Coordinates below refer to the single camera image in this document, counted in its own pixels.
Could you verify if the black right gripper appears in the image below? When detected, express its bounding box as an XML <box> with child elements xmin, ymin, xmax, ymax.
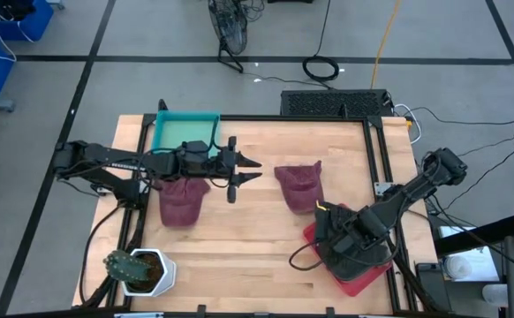
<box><xmin>316</xmin><ymin>205</ymin><xmax>389</xmax><ymax>255</ymax></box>

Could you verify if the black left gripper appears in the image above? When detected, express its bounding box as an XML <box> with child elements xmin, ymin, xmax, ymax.
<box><xmin>175</xmin><ymin>135</ymin><xmax>263</xmax><ymax>204</ymax></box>

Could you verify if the black baseball cap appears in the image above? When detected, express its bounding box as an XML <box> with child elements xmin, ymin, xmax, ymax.
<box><xmin>314</xmin><ymin>207</ymin><xmax>393</xmax><ymax>284</ymax></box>

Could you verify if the maroon baseball cap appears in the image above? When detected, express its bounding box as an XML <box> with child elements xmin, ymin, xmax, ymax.
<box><xmin>157</xmin><ymin>176</ymin><xmax>212</xmax><ymax>229</ymax></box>
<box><xmin>273</xmin><ymin>160</ymin><xmax>325</xmax><ymax>216</ymax></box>

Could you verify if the red plastic tray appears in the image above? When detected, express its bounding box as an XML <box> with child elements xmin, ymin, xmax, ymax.
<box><xmin>303</xmin><ymin>202</ymin><xmax>394</xmax><ymax>298</ymax></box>

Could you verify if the teal plastic tray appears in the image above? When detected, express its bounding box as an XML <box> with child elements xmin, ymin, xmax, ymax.
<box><xmin>150</xmin><ymin>110</ymin><xmax>222</xmax><ymax>159</ymax></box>

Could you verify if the black perforated computer case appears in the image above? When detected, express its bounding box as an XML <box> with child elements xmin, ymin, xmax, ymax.
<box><xmin>280</xmin><ymin>89</ymin><xmax>395</xmax><ymax>118</ymax></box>

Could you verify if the white hexagonal plant pot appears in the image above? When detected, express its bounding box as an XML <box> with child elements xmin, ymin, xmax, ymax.
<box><xmin>121</xmin><ymin>247</ymin><xmax>178</xmax><ymax>298</ymax></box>

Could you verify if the white paper sheet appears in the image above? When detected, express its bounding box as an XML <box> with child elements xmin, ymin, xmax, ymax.
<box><xmin>437</xmin><ymin>225</ymin><xmax>502</xmax><ymax>284</ymax></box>

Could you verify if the black floor fan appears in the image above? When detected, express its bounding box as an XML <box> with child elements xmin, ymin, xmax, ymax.
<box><xmin>207</xmin><ymin>0</ymin><xmax>249</xmax><ymax>74</ymax></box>

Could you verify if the green cactus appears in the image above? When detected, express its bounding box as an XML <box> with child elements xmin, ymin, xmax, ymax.
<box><xmin>102</xmin><ymin>249</ymin><xmax>152</xmax><ymax>284</ymax></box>

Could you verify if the white cup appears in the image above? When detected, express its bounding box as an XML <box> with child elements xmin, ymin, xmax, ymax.
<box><xmin>481</xmin><ymin>284</ymin><xmax>510</xmax><ymax>309</ymax></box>

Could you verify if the black metal table frame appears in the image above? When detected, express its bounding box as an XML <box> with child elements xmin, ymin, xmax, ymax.
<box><xmin>79</xmin><ymin>99</ymin><xmax>443</xmax><ymax>318</ymax></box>

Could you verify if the black coiled cable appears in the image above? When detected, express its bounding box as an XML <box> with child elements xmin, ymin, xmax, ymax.
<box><xmin>301</xmin><ymin>0</ymin><xmax>341</xmax><ymax>83</ymax></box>

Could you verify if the white cable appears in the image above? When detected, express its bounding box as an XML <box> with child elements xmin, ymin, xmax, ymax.
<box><xmin>393</xmin><ymin>103</ymin><xmax>422</xmax><ymax>145</ymax></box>

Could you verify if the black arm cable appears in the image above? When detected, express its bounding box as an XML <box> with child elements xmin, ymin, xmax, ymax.
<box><xmin>79</xmin><ymin>202</ymin><xmax>125</xmax><ymax>307</ymax></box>

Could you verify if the yellow cable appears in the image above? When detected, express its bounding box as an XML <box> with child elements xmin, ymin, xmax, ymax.
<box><xmin>370</xmin><ymin>0</ymin><xmax>403</xmax><ymax>89</ymax></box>

